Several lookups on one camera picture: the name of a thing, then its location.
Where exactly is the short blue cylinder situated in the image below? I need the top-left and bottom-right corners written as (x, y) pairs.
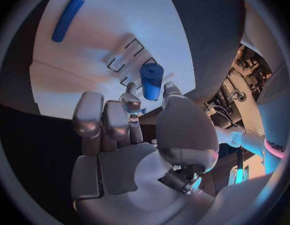
top-left (139, 62), bottom-right (165, 102)

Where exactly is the workshop desk with equipment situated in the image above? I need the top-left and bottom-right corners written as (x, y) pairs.
top-left (203, 44), bottom-right (274, 129)

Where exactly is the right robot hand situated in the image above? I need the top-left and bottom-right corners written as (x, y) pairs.
top-left (70, 81), bottom-right (220, 225)

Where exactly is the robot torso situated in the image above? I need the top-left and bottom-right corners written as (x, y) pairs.
top-left (255, 65), bottom-right (290, 176)

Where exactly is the white task board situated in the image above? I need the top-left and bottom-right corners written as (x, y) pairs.
top-left (29, 0), bottom-right (197, 120)

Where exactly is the long blue cylinder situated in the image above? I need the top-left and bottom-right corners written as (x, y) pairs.
top-left (51, 0), bottom-right (86, 43)

